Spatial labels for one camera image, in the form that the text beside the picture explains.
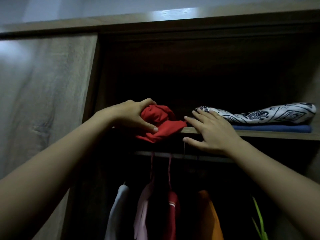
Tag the person's left hand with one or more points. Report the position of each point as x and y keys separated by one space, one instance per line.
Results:
x=126 y=114

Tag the person's right hand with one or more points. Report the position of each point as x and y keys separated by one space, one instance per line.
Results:
x=217 y=133

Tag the person's left thumb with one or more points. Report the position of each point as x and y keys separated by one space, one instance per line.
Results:
x=148 y=125

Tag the person's right middle finger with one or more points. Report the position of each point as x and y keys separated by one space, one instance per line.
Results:
x=200 y=118

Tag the person's right thumb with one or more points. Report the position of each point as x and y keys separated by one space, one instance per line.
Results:
x=193 y=143

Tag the person's right little finger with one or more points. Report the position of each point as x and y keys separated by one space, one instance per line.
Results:
x=215 y=114

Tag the red cloth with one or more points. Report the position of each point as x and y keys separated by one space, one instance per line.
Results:
x=160 y=123

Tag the person's right forearm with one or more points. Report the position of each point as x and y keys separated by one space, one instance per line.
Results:
x=276 y=181

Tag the person's left forearm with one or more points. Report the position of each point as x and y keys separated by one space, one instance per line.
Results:
x=47 y=169

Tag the wooden wardrobe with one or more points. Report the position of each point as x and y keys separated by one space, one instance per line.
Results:
x=200 y=97

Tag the red hanger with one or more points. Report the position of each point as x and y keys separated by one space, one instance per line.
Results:
x=170 y=172

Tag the pink hanger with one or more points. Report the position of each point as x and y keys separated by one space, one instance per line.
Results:
x=152 y=167

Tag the wooden wardrobe shelf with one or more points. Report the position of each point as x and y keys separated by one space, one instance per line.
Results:
x=252 y=134

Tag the white black patterned folded cloth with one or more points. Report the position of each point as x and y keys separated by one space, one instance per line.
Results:
x=270 y=114

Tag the blue folded cloth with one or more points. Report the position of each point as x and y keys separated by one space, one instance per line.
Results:
x=272 y=128

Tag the red hanging garment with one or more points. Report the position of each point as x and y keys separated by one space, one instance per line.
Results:
x=172 y=214

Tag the orange hanging garment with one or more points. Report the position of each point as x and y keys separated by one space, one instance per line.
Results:
x=208 y=217

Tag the pink hanging garment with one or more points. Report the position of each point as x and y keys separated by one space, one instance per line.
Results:
x=142 y=212

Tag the white hanging garment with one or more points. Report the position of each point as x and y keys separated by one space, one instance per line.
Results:
x=117 y=214

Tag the green hanger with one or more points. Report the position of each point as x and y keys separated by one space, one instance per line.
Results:
x=259 y=219

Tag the wooden wardrobe sliding door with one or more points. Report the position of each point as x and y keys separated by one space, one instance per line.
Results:
x=40 y=117

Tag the metal hanging rail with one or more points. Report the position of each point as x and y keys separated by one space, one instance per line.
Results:
x=185 y=156

